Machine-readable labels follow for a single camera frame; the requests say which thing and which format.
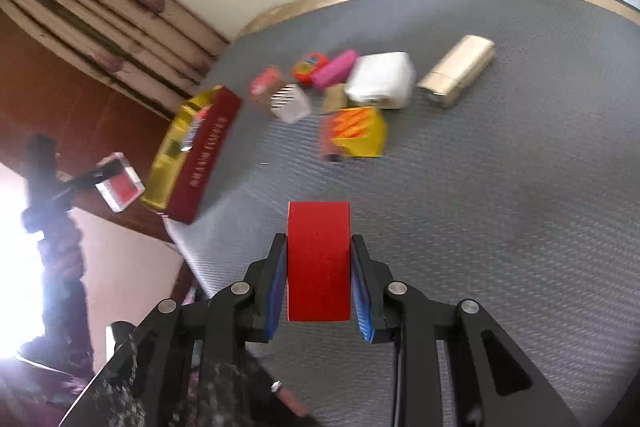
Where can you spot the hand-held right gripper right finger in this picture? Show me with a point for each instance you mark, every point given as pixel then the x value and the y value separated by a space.
pixel 362 294

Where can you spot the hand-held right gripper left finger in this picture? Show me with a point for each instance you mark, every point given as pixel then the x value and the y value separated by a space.
pixel 277 289

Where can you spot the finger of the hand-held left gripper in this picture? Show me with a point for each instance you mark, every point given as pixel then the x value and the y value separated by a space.
pixel 87 177

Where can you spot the clear plastic box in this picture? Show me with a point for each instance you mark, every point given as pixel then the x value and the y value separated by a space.
pixel 121 188

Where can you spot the red block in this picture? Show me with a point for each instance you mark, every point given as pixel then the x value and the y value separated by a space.
pixel 317 262

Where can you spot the red tin box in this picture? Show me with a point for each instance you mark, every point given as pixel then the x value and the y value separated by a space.
pixel 200 179

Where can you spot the yellow and orange box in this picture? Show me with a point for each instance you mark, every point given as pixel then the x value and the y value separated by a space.
pixel 360 132

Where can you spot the black and white striped box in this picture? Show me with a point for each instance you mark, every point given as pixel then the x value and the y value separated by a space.
pixel 292 104

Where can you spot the small tan box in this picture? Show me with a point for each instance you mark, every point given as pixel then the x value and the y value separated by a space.
pixel 334 99

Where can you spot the red and tan box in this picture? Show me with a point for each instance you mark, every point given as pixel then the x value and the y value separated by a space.
pixel 265 84

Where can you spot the long gold box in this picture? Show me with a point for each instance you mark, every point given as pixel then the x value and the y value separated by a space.
pixel 457 69

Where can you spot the person's left forearm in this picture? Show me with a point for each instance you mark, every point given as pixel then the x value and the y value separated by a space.
pixel 65 287

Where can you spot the brown wooden door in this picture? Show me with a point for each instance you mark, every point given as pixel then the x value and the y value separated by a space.
pixel 60 107

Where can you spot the beige patterned curtain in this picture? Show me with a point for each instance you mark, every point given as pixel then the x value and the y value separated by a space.
pixel 100 32

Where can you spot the grey mesh table cover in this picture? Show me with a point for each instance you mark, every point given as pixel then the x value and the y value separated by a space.
pixel 500 207

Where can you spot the dark floral cloth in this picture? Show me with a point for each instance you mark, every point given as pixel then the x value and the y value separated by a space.
pixel 35 389

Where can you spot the pink box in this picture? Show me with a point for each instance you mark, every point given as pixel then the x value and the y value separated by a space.
pixel 334 69

